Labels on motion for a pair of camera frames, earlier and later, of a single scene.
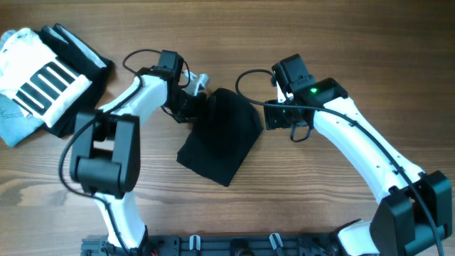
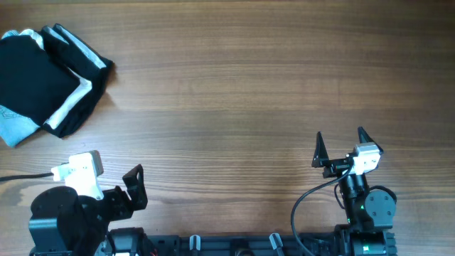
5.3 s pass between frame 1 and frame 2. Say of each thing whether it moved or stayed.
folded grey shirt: stayed
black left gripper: moved
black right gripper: moved
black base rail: stayed
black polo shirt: moved
